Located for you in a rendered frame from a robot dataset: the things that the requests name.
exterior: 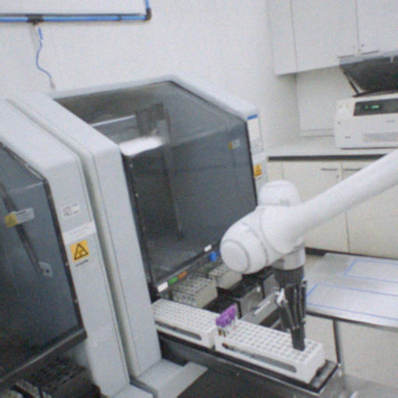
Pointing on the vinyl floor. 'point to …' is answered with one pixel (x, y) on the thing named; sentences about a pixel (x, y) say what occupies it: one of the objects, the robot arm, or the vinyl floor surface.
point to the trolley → (354, 305)
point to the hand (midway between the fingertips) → (297, 336)
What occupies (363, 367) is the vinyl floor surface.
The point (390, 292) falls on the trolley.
